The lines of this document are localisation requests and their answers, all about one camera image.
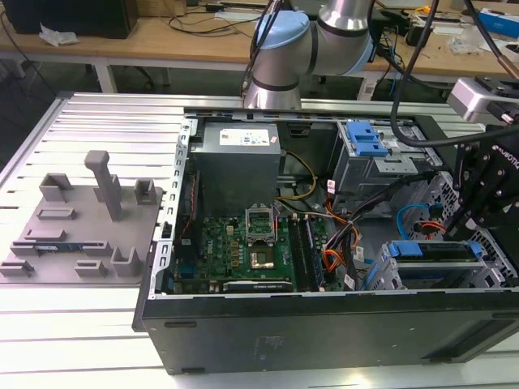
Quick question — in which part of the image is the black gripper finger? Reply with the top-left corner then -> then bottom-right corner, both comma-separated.
443,142 -> 468,243
460,150 -> 494,244

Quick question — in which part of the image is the red disk wire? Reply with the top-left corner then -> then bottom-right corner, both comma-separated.
419,220 -> 449,236

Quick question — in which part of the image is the hard disk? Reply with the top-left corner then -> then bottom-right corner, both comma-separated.
387,238 -> 483,281

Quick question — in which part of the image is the metal disk bay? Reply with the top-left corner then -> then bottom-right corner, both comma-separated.
364,169 -> 519,291

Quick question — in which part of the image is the black RAM slot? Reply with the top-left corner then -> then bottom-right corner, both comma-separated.
288,214 -> 309,291

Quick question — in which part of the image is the metal drive cage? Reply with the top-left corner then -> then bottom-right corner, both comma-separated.
332,119 -> 444,196

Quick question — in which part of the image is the blue empty drive carrier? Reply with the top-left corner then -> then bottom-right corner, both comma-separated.
346,120 -> 391,158

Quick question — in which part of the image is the wooden desk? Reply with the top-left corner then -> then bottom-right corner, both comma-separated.
364,7 -> 519,100
0,11 -> 260,94

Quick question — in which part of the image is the clear plastic bag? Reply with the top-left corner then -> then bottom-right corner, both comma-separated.
447,27 -> 483,54

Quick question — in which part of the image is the small black box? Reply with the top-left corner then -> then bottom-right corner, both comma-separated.
405,20 -> 427,47

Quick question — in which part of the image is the blue cardboard box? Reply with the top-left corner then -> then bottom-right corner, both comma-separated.
477,8 -> 519,38

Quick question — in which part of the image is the installed RAM stick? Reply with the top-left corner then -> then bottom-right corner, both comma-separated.
304,216 -> 326,287

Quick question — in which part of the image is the metal socket cover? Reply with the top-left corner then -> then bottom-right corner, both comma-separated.
245,206 -> 279,245

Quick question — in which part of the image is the grey power supply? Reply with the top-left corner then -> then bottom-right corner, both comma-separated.
189,122 -> 285,212

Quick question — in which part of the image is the black graphics card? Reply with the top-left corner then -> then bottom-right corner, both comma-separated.
221,279 -> 294,293

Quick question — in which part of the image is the black PC case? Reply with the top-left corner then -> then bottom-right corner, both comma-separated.
132,103 -> 519,376

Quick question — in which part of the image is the green motherboard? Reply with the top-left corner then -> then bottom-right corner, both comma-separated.
172,210 -> 337,293

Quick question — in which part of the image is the grey parts rack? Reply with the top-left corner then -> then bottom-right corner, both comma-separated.
0,149 -> 168,288

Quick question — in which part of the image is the RAM stick on rack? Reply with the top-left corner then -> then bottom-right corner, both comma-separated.
34,242 -> 88,253

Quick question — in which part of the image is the black box on desk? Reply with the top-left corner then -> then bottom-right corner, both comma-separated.
2,0 -> 139,41

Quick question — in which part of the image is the white crumpled paper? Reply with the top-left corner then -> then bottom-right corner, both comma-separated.
38,23 -> 79,46

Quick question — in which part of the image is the blue disk wire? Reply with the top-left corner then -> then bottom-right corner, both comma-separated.
396,203 -> 442,244

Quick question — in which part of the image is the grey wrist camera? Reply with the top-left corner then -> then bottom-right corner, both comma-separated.
447,75 -> 519,123

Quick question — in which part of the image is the black wire bundle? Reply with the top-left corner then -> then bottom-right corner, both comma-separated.
348,172 -> 441,228

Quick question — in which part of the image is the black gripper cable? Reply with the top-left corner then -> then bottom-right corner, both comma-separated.
389,0 -> 487,147

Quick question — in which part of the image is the blue hanging cable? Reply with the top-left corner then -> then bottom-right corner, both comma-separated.
388,48 -> 407,95

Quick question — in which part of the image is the black cable copper end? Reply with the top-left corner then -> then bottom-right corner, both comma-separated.
461,0 -> 519,80

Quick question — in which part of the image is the coloured power wire bundle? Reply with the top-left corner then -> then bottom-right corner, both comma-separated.
322,216 -> 366,284

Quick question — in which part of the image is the yellow and black wire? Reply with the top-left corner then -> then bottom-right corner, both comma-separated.
274,150 -> 318,202

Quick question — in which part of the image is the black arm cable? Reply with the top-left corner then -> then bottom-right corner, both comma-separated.
241,0 -> 285,92

